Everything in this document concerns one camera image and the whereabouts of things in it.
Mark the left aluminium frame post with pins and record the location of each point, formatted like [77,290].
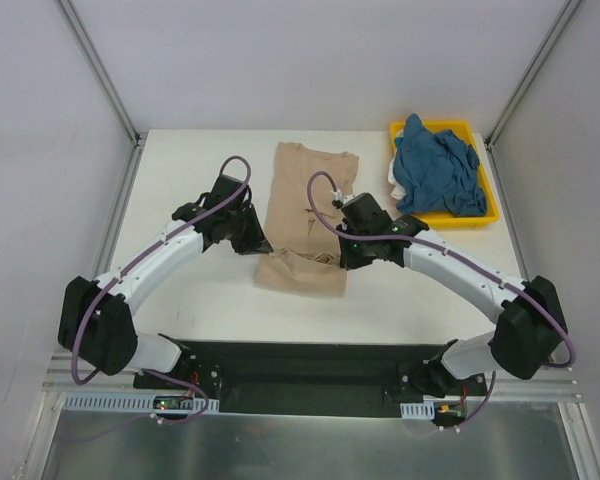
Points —
[88,49]

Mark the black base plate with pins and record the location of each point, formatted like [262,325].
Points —
[344,380]

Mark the right aluminium frame post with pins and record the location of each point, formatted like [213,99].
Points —
[546,48]

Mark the beige t shirt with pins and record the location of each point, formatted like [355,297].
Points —
[306,255]

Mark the left white cable duct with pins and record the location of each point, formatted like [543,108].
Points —
[138,403]

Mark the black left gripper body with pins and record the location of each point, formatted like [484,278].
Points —
[247,230]

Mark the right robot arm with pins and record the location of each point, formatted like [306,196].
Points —
[527,315]

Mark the yellow plastic bin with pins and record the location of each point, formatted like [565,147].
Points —
[444,220]

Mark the blue t shirt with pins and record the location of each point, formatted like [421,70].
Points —
[439,172]

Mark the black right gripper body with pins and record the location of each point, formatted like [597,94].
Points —
[353,255]

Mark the right white cable duct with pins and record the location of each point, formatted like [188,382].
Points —
[417,411]

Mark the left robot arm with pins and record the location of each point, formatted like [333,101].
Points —
[97,316]

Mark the white cable duct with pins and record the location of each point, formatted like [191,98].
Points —
[138,403]
[417,411]

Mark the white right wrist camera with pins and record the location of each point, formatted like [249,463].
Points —
[339,199]

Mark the aluminium frame post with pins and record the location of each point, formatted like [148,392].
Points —
[546,48]
[88,49]

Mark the aluminium front rail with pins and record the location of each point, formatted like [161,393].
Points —
[548,386]

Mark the white cloth in bin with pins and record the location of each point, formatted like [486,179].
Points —
[398,192]

